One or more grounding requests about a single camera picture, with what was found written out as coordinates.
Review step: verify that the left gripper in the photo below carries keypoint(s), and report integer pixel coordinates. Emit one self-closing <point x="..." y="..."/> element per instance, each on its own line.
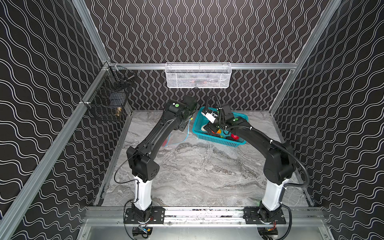
<point x="190" y="102"/>

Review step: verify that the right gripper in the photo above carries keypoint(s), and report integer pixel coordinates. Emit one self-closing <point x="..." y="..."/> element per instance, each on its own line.
<point x="213" y="127"/>

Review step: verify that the clear zip top bag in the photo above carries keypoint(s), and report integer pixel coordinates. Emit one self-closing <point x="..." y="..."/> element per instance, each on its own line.
<point x="177" y="137"/>

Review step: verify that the dark red apple toy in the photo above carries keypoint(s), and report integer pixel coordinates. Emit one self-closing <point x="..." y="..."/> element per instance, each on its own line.
<point x="165" y="143"/>

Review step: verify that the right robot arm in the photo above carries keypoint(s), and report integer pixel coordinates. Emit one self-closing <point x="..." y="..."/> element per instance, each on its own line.
<point x="279" y="165"/>

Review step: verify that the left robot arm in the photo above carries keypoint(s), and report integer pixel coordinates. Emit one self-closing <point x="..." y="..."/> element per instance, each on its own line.
<point x="141" y="159"/>

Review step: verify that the red pepper toy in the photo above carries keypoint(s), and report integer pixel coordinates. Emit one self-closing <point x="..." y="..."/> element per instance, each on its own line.
<point x="234" y="137"/>

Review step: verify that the teal plastic basket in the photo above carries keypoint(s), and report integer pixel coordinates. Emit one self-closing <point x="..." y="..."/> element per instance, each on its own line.
<point x="202" y="131"/>

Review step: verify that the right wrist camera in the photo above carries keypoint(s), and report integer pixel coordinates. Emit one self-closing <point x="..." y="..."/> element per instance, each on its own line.
<point x="220" y="115"/>

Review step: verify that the clear wall basket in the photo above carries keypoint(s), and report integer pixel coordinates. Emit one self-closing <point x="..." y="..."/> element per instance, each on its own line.
<point x="208" y="75"/>

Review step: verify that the black wire wall basket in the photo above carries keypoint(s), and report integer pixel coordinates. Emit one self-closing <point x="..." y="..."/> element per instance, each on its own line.
<point x="109" y="102"/>

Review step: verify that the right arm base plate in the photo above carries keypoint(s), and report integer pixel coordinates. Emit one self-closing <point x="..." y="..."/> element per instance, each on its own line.
<point x="262" y="216"/>

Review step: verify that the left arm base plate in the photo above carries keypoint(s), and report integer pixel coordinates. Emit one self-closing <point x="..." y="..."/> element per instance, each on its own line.
<point x="152" y="215"/>

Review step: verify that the aluminium front rail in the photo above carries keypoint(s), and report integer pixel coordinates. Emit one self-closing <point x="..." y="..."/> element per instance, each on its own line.
<point x="203" y="223"/>

